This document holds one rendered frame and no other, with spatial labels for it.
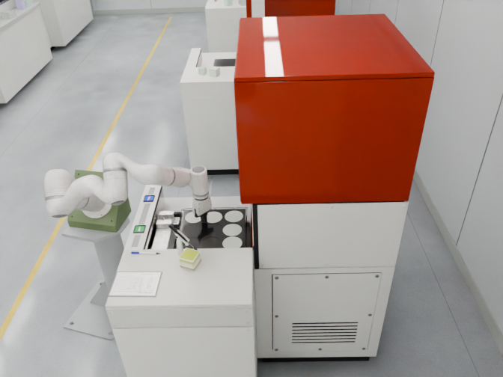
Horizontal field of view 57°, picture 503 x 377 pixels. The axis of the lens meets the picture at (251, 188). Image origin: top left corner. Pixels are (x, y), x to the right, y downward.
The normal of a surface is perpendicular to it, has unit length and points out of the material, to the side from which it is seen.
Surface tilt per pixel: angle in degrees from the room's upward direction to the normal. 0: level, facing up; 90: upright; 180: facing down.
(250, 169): 90
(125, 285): 0
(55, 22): 90
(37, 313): 0
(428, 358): 0
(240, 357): 90
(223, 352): 90
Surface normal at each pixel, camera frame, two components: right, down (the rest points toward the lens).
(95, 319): -0.03, -0.82
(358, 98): 0.00, 0.58
